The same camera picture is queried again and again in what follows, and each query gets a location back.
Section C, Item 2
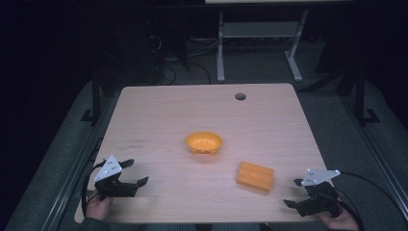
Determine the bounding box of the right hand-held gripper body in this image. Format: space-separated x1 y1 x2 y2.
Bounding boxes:
295 168 342 218

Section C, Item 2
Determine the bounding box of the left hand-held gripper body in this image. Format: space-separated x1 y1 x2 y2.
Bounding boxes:
93 154 140 202

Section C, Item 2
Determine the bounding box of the orange ribbed block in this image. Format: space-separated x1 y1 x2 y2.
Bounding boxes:
236 161 275 193

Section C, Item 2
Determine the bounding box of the orange plastic bowl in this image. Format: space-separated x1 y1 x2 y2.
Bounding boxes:
185 131 224 157

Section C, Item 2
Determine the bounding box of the person's left hand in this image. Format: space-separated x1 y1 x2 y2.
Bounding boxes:
85 190 115 222

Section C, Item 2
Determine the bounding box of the person's right hand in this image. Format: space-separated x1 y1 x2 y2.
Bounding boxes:
319 207 361 231

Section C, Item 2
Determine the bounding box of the black metal stand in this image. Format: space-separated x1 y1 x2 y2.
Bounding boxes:
80 75 102 126
352 68 382 127

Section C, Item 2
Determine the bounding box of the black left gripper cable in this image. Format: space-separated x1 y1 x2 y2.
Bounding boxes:
81 159 108 217

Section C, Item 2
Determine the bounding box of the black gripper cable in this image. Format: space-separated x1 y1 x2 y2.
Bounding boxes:
81 159 108 217
340 170 403 222

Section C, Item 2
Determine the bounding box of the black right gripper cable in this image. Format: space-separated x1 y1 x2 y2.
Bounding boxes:
340 170 403 222

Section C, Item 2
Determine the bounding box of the aluminium rail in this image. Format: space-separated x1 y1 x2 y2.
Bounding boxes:
340 94 408 215
39 95 120 231

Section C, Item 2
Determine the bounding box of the bundle of floor cables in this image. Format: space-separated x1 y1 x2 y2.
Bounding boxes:
145 30 222 87

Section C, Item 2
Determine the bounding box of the white metal desk frame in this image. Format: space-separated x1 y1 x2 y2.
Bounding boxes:
205 0 310 84

